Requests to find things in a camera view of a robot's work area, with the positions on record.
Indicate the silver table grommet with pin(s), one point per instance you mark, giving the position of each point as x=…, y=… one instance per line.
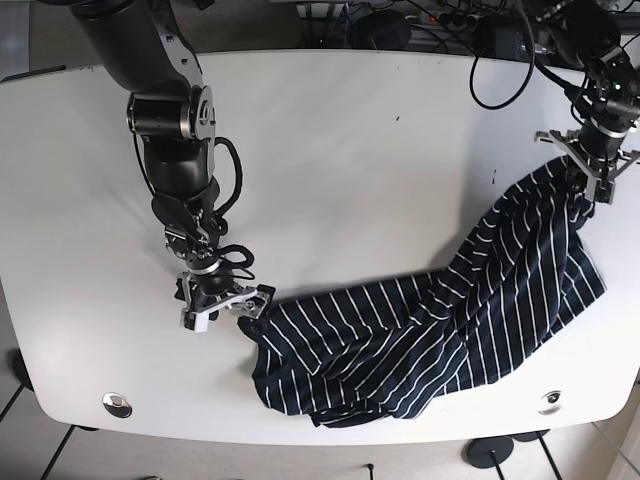
x=117, y=405
x=550, y=403

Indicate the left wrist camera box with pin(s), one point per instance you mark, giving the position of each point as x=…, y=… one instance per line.
x=604, y=191

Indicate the black round stand base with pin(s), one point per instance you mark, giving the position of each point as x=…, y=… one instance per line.
x=489, y=452

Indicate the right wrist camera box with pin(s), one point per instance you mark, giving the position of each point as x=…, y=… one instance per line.
x=194, y=321

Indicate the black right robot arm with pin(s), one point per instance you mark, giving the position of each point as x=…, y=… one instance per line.
x=194, y=176

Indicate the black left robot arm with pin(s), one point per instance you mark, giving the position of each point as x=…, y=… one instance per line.
x=577, y=46

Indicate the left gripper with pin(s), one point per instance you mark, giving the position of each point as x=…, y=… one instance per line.
x=584, y=169

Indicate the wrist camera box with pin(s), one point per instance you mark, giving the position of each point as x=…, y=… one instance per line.
x=194, y=321
x=604, y=191

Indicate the right silver table grommet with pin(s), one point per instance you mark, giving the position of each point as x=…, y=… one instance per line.
x=550, y=403

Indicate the navy white striped T-shirt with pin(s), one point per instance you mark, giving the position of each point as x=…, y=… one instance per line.
x=387, y=349

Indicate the black power adapter box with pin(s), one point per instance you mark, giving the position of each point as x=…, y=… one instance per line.
x=380, y=30

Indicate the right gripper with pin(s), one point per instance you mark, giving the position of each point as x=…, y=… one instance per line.
x=250, y=302

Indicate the left silver table grommet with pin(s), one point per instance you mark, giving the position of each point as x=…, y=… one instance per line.
x=117, y=405

